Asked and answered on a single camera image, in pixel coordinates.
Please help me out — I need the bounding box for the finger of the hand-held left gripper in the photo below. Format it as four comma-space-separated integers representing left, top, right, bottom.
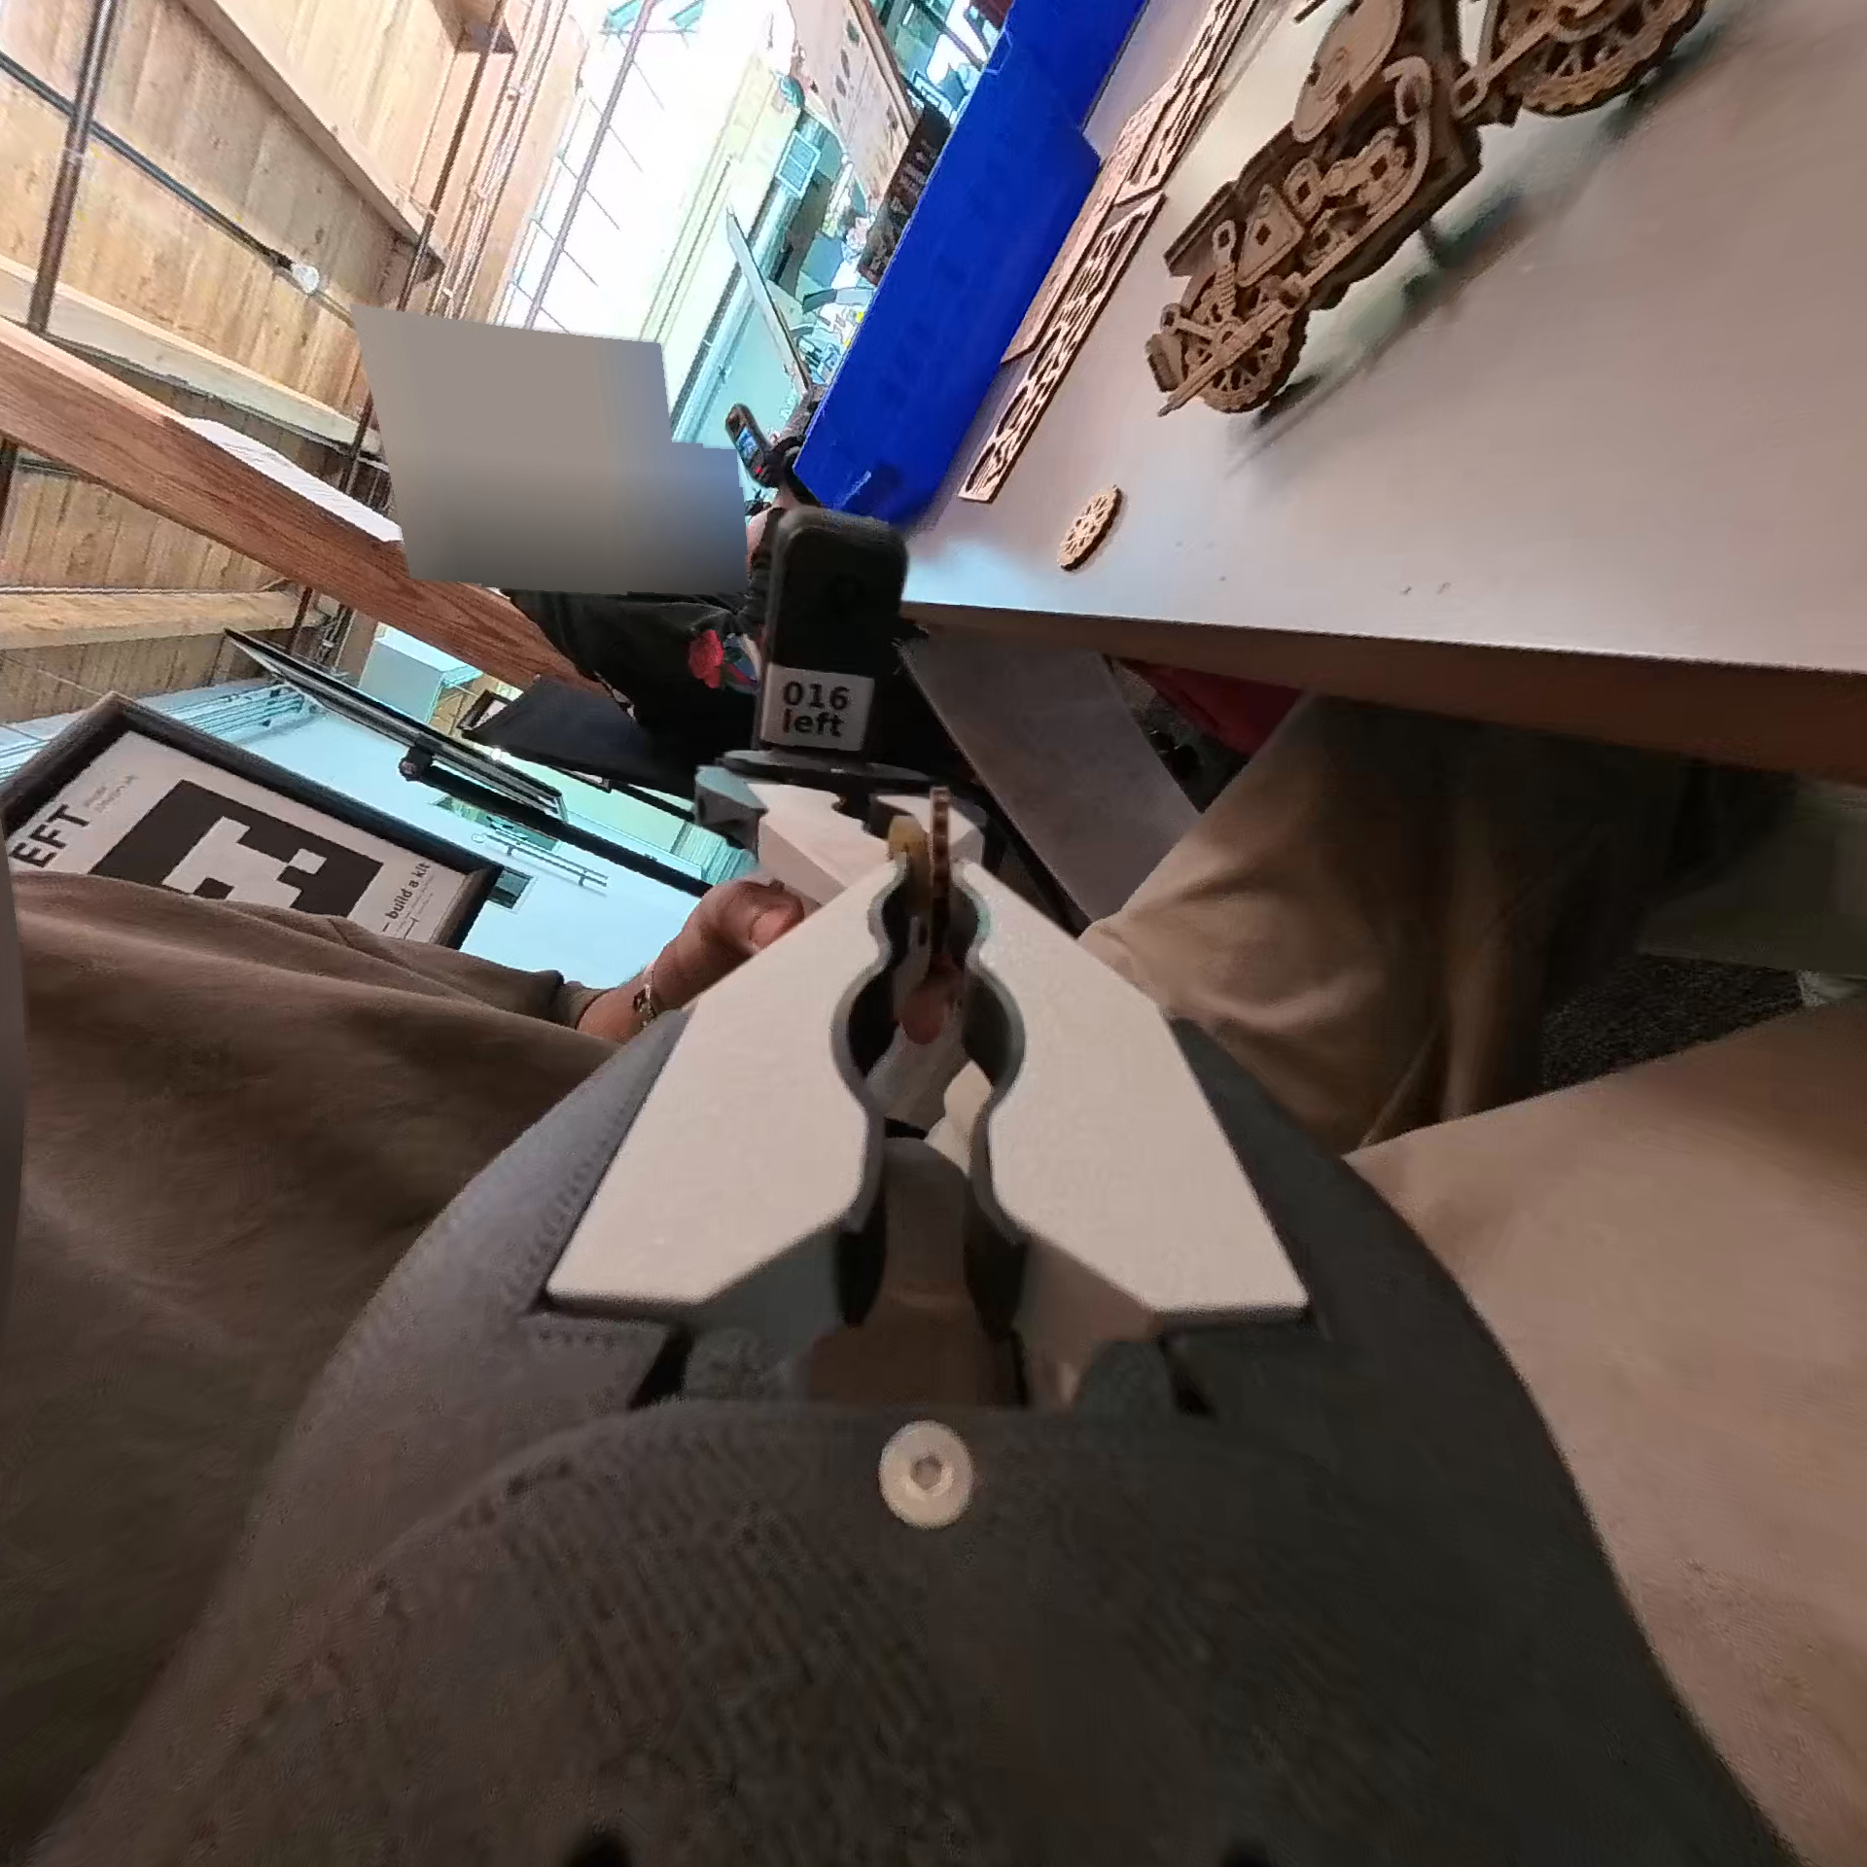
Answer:
755, 794, 899, 903

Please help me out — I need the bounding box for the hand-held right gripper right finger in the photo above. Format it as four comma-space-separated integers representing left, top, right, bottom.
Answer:
951, 858, 1311, 1384

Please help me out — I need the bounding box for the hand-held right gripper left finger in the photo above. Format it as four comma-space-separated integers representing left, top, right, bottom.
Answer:
547, 860, 918, 1325

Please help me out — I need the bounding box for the small wooden wheel part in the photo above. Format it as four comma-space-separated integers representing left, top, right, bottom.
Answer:
881, 788, 973, 1045

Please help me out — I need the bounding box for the person's left forearm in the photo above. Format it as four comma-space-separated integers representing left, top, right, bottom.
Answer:
0, 868, 644, 1856

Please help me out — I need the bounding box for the person's left hand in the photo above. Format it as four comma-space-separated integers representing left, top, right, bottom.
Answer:
576, 880, 807, 1041

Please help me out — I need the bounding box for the wooden cut-out parts sheet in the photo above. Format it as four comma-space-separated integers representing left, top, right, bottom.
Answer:
1152, 0, 1268, 199
957, 189, 1169, 506

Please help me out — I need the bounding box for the blue plastic bin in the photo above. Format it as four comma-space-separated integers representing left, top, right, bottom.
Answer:
792, 0, 1155, 532

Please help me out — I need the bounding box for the person's left leg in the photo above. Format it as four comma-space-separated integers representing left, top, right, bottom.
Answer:
1080, 693, 1702, 1158

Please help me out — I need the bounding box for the person's leg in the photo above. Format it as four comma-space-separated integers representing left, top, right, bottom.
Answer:
1080, 693, 1702, 1158
1338, 1006, 1867, 1867

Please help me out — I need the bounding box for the reddish wooden parts sheet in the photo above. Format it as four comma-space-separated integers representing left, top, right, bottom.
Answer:
1004, 88, 1173, 368

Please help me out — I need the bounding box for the person's right leg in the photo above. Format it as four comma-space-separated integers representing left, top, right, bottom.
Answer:
1338, 1006, 1867, 1867

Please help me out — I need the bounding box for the framed marker poster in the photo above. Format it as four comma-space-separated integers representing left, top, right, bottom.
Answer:
0, 695, 506, 954

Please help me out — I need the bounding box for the wooden motorcycle model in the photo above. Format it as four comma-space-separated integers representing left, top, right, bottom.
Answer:
1144, 0, 1710, 427

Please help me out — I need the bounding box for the wooden beam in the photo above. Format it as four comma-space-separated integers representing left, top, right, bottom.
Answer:
0, 314, 601, 695

